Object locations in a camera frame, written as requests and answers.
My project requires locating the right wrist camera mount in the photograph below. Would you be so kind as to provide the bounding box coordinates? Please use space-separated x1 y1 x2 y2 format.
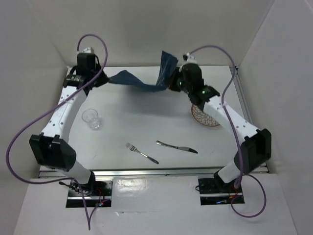
183 53 197 64

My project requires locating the aluminium front rail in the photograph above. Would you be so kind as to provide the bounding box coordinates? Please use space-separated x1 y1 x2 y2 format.
39 166 269 178

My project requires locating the silver fork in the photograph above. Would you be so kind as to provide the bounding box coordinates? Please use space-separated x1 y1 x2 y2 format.
126 143 159 165

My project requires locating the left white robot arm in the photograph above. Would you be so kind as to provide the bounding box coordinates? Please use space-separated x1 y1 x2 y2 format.
29 49 109 195

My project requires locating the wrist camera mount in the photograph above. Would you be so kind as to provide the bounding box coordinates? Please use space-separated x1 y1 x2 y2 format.
77 47 95 54
183 53 197 64

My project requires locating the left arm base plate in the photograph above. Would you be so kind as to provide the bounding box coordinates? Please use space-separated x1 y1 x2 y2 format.
63 180 113 208

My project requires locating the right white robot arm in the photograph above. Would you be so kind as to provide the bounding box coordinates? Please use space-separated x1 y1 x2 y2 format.
167 63 271 192

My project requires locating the patterned ceramic plate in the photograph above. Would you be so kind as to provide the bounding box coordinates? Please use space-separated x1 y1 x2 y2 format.
191 104 220 127

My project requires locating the navy blue fish placemat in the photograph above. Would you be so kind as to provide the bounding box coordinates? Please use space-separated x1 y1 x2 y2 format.
109 51 178 92

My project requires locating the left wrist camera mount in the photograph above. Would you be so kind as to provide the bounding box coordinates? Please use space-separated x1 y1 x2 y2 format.
77 47 95 54

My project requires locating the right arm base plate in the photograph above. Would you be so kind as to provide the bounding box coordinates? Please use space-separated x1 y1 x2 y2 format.
195 178 245 206

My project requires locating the aluminium side rail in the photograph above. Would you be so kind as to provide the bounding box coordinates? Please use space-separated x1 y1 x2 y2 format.
230 67 271 173

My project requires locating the clear drinking glass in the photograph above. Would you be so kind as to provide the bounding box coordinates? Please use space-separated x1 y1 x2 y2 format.
82 109 100 130

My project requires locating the silver table knife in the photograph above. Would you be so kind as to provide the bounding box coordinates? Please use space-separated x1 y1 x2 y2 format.
156 141 198 154

